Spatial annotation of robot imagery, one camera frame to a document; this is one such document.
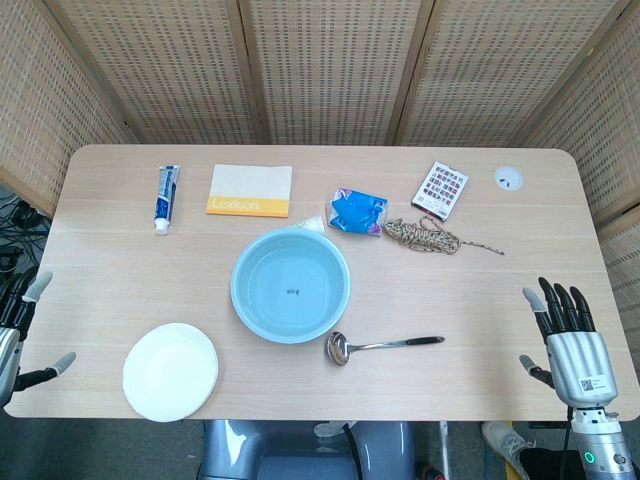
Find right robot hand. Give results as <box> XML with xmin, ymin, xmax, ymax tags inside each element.
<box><xmin>518</xmin><ymin>276</ymin><xmax>619</xmax><ymax>410</ymax></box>

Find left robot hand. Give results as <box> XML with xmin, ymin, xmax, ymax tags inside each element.
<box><xmin>0</xmin><ymin>271</ymin><xmax>78</xmax><ymax>407</ymax></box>

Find metal ladle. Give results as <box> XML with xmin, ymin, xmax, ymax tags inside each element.
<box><xmin>327</xmin><ymin>331</ymin><xmax>446</xmax><ymax>368</ymax></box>

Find light blue plastic basin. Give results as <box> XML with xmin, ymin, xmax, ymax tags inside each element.
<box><xmin>230</xmin><ymin>228</ymin><xmax>352</xmax><ymax>345</ymax></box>

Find white sneaker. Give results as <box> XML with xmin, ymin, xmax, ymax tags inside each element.
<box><xmin>481</xmin><ymin>420</ymin><xmax>537</xmax><ymax>480</ymax></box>

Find white round plate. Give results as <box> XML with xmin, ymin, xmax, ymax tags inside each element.
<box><xmin>122</xmin><ymin>322</ymin><xmax>220</xmax><ymax>421</ymax></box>

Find blue white toothpaste tube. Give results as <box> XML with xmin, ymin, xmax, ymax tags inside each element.
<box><xmin>152</xmin><ymin>165</ymin><xmax>182</xmax><ymax>236</ymax></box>

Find colourful card pack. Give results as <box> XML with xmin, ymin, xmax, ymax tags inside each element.
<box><xmin>410</xmin><ymin>160</ymin><xmax>471</xmax><ymax>221</ymax></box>

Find blue plastic packet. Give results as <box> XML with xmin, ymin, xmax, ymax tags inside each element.
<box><xmin>324</xmin><ymin>186</ymin><xmax>389</xmax><ymax>237</ymax></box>

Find white orange Lexicon notebook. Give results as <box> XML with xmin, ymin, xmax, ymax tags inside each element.
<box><xmin>206</xmin><ymin>164</ymin><xmax>294</xmax><ymax>219</ymax></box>

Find grey robot torso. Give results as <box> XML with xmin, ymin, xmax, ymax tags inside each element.
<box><xmin>198</xmin><ymin>419</ymin><xmax>417</xmax><ymax>480</ymax></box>

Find white paper cup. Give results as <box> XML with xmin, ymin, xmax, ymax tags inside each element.
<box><xmin>292</xmin><ymin>215</ymin><xmax>326</xmax><ymax>236</ymax></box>

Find woven wooden folding screen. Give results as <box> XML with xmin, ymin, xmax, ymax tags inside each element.
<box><xmin>0</xmin><ymin>0</ymin><xmax>640</xmax><ymax>351</ymax></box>

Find black floor cables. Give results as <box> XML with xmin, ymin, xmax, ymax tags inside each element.
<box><xmin>0</xmin><ymin>192</ymin><xmax>41</xmax><ymax>274</ymax></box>

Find white round cable grommet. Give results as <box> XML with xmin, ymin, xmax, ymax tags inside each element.
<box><xmin>494</xmin><ymin>166</ymin><xmax>525</xmax><ymax>192</ymax></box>

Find braided beige rope bundle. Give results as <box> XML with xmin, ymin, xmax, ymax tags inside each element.
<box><xmin>381</xmin><ymin>215</ymin><xmax>506</xmax><ymax>257</ymax></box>

